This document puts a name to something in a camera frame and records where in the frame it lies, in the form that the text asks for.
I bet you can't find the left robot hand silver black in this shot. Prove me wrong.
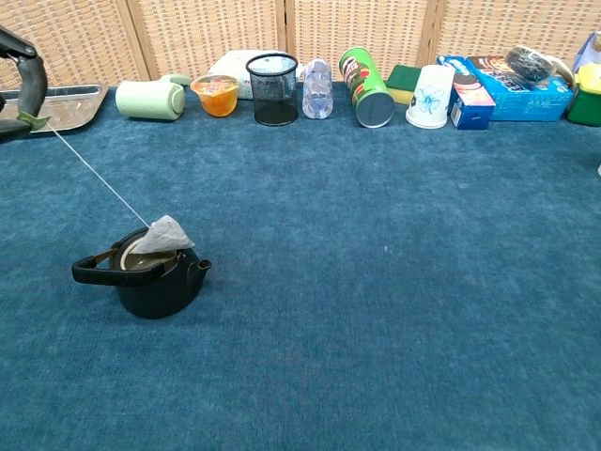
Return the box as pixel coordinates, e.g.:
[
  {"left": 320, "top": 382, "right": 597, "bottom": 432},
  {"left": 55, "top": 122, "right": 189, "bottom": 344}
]
[{"left": 0, "top": 25, "right": 50, "bottom": 145}]

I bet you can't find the pyramid tea bag with string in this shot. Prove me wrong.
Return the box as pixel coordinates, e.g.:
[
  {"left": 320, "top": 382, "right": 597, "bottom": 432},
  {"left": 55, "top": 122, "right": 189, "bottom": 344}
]
[{"left": 17, "top": 111, "right": 196, "bottom": 256}]

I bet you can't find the silver metal tray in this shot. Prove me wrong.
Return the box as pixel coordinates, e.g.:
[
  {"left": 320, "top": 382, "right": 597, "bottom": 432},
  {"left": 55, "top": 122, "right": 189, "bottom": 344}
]
[{"left": 0, "top": 84, "right": 110, "bottom": 137}]

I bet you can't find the light green mug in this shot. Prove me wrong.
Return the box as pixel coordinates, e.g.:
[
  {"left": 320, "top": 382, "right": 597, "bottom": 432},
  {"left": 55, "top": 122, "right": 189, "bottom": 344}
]
[{"left": 115, "top": 73, "right": 193, "bottom": 122}]

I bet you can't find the orange jelly cup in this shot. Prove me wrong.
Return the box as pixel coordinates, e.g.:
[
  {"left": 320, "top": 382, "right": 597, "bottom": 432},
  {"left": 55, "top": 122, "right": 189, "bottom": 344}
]
[{"left": 190, "top": 74, "right": 241, "bottom": 118}]

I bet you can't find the wicker folding screen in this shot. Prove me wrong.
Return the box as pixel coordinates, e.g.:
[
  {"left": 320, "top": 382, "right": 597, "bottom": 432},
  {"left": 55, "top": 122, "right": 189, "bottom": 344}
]
[{"left": 0, "top": 0, "right": 601, "bottom": 90}]

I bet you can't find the white soft package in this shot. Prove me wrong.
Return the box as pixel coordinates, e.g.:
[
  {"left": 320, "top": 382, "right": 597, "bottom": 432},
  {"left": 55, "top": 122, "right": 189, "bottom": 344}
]
[{"left": 207, "top": 49, "right": 305, "bottom": 101}]

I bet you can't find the black mesh pen holder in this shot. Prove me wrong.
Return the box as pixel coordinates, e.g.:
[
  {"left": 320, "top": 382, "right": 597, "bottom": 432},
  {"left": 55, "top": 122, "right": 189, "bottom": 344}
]
[{"left": 245, "top": 53, "right": 301, "bottom": 127}]

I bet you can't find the clear plastic water bottle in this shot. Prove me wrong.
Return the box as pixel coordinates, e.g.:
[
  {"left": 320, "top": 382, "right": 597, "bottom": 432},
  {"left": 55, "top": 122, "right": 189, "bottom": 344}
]
[{"left": 301, "top": 57, "right": 335, "bottom": 120}]

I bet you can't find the green chips can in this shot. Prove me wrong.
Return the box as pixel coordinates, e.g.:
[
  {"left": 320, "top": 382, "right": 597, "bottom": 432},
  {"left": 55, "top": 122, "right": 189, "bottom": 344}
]
[{"left": 339, "top": 46, "right": 396, "bottom": 129}]

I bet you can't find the green yellow sponge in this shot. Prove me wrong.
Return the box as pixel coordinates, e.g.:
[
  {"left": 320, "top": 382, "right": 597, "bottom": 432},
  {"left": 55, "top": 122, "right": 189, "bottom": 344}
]
[{"left": 383, "top": 64, "right": 424, "bottom": 106}]

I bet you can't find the blue table cloth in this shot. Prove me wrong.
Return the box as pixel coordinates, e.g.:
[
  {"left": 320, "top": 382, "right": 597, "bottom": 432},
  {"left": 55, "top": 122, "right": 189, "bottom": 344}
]
[{"left": 0, "top": 80, "right": 601, "bottom": 451}]

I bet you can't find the white paper cup blue flower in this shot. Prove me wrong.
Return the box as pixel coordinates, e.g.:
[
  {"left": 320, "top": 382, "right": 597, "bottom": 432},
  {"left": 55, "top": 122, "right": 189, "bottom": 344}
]
[{"left": 405, "top": 64, "right": 456, "bottom": 131}]

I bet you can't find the small blue cookie box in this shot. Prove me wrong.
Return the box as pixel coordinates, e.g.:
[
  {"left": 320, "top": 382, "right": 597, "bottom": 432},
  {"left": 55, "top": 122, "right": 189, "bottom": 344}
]
[{"left": 436, "top": 54, "right": 497, "bottom": 132}]

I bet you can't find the large blue cookie box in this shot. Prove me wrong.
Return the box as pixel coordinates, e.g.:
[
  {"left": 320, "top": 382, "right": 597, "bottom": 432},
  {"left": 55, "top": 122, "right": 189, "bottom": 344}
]
[{"left": 466, "top": 55, "right": 576, "bottom": 123}]

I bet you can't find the dark round wrapped package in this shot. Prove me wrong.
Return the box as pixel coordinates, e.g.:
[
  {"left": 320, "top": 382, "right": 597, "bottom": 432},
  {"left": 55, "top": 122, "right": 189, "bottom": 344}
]
[{"left": 504, "top": 45, "right": 558, "bottom": 82}]

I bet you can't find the beige object behind boxes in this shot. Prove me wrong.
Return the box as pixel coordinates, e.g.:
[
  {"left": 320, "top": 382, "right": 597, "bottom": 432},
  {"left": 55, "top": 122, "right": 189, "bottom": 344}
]
[{"left": 544, "top": 54, "right": 576, "bottom": 86}]

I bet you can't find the green container yellow lid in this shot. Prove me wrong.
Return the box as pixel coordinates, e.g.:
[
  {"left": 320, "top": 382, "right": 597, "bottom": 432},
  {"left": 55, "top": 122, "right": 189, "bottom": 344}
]
[{"left": 565, "top": 62, "right": 601, "bottom": 128}]

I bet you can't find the pale purple bag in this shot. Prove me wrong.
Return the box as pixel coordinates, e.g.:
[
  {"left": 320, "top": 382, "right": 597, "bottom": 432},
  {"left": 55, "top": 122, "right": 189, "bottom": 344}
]
[{"left": 572, "top": 30, "right": 601, "bottom": 73}]

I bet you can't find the black teapot with handle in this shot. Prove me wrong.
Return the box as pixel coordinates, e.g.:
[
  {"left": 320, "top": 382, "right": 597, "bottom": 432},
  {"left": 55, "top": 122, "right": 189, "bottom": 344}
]
[{"left": 70, "top": 225, "right": 213, "bottom": 320}]

